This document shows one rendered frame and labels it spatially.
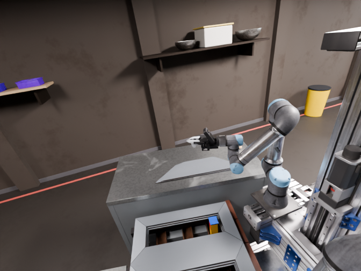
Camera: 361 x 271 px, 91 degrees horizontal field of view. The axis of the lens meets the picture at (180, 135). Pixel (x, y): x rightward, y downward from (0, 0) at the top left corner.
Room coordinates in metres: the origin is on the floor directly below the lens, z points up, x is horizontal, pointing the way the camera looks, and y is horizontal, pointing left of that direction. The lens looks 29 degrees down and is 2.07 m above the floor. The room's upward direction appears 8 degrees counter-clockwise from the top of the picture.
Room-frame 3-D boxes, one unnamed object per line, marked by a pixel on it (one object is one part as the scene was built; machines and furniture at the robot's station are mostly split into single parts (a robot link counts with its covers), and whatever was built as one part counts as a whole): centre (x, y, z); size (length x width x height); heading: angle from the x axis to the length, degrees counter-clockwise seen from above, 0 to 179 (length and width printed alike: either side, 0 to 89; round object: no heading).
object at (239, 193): (1.03, -0.02, 0.50); 1.30 x 0.04 x 1.01; 93
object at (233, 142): (0.98, -0.34, 1.43); 0.11 x 0.08 x 0.09; 79
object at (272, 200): (0.80, -0.58, 1.09); 0.15 x 0.15 x 0.10
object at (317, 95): (3.93, -3.35, 0.34); 0.44 x 0.43 x 0.68; 15
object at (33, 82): (2.61, 1.94, 1.77); 0.27 x 0.18 x 0.09; 105
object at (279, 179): (0.81, -0.58, 1.20); 0.13 x 0.12 x 0.14; 169
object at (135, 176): (1.31, 0.00, 1.03); 1.30 x 0.60 x 0.04; 93
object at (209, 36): (3.29, -0.75, 2.02); 0.51 x 0.42 x 0.29; 105
